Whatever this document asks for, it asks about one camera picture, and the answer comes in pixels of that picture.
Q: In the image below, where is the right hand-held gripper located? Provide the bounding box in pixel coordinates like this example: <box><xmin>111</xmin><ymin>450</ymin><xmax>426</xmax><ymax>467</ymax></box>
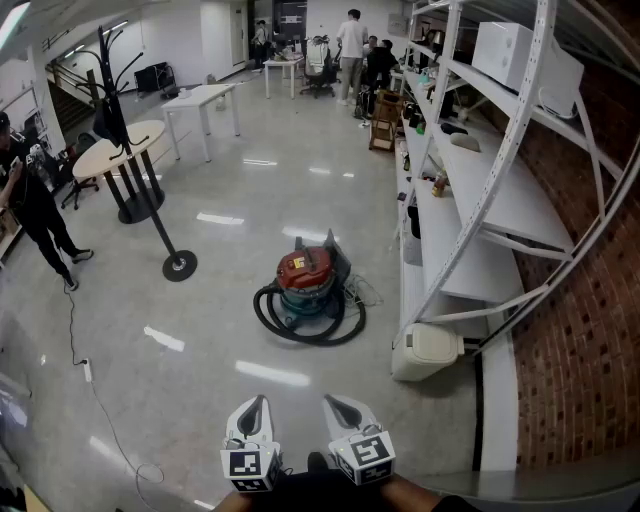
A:
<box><xmin>322</xmin><ymin>394</ymin><xmax>398</xmax><ymax>487</ymax></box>

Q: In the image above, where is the person's left forearm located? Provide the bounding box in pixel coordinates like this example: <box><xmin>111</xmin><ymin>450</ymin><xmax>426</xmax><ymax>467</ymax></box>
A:
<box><xmin>212</xmin><ymin>488</ymin><xmax>281</xmax><ymax>512</ymax></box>

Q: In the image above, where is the black bag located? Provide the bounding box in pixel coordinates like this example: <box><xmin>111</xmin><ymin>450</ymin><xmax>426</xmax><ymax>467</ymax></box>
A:
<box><xmin>92</xmin><ymin>97</ymin><xmax>132</xmax><ymax>149</ymax></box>

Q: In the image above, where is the black office chair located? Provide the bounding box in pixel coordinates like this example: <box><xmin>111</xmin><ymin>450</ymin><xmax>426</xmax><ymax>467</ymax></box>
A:
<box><xmin>59</xmin><ymin>132</ymin><xmax>101</xmax><ymax>211</ymax></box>
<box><xmin>298</xmin><ymin>35</ymin><xmax>337</xmax><ymax>100</ymax></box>

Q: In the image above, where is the black cable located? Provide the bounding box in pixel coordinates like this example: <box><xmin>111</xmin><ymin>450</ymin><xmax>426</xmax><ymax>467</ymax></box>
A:
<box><xmin>63</xmin><ymin>287</ymin><xmax>87</xmax><ymax>367</ymax></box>

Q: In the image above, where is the white cable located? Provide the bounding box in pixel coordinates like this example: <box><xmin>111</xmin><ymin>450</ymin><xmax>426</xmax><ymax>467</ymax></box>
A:
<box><xmin>89</xmin><ymin>380</ymin><xmax>166</xmax><ymax>506</ymax></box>

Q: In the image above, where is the person's black clothing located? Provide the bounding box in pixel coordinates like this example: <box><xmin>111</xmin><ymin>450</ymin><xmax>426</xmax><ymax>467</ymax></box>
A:
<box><xmin>272</xmin><ymin>451</ymin><xmax>396</xmax><ymax>512</ymax></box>

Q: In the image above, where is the person's right forearm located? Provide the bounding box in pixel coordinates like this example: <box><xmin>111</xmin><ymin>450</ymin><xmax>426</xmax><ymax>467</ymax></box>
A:
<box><xmin>379</xmin><ymin>473</ymin><xmax>444</xmax><ymax>512</ymax></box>

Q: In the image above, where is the white desk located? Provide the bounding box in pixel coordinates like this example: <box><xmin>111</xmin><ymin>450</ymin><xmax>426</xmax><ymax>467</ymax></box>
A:
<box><xmin>262</xmin><ymin>55</ymin><xmax>306</xmax><ymax>100</ymax></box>
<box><xmin>160</xmin><ymin>83</ymin><xmax>242</xmax><ymax>164</ymax></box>

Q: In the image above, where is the ceiling light tube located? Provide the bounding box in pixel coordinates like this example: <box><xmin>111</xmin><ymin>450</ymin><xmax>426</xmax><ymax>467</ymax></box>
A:
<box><xmin>0</xmin><ymin>2</ymin><xmax>31</xmax><ymax>49</ymax></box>

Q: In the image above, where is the white metal shelving unit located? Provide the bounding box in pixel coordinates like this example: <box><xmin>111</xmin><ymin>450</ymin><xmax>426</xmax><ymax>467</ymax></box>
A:
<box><xmin>392</xmin><ymin>0</ymin><xmax>640</xmax><ymax>356</ymax></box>

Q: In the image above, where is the round wooden table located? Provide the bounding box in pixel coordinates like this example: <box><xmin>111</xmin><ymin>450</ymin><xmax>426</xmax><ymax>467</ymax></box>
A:
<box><xmin>72</xmin><ymin>119</ymin><xmax>167</xmax><ymax>225</ymax></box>

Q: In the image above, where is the black coat rack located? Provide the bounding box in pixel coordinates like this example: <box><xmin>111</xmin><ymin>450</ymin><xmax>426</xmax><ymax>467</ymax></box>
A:
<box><xmin>74</xmin><ymin>24</ymin><xmax>199</xmax><ymax>283</ymax></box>

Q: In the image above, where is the tangle of white cables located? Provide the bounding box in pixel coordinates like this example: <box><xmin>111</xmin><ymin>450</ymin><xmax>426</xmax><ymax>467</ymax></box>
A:
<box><xmin>342</xmin><ymin>272</ymin><xmax>385</xmax><ymax>309</ymax></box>

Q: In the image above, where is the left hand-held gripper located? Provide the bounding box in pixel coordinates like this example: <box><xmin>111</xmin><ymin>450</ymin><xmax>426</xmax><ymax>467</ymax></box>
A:
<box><xmin>219</xmin><ymin>394</ymin><xmax>282</xmax><ymax>494</ymax></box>

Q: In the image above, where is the white trash bin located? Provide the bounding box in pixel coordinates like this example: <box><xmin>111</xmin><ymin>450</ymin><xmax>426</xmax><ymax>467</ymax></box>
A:
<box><xmin>391</xmin><ymin>322</ymin><xmax>466</xmax><ymax>383</ymax></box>

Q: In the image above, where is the wooden step stool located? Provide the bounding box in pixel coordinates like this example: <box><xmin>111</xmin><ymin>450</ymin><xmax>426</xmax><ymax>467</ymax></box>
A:
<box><xmin>368</xmin><ymin>88</ymin><xmax>405</xmax><ymax>153</ymax></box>

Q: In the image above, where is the staircase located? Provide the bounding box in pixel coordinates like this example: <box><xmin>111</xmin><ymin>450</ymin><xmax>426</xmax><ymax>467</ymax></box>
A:
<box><xmin>45</xmin><ymin>64</ymin><xmax>101</xmax><ymax>134</ymax></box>

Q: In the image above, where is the red vacuum cleaner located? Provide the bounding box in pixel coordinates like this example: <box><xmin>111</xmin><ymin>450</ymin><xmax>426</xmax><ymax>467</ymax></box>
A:
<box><xmin>252</xmin><ymin>228</ymin><xmax>369</xmax><ymax>347</ymax></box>

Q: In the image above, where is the white box appliance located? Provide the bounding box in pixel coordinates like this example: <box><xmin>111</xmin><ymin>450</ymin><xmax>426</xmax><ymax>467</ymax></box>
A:
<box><xmin>471</xmin><ymin>20</ymin><xmax>585</xmax><ymax>120</ymax></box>

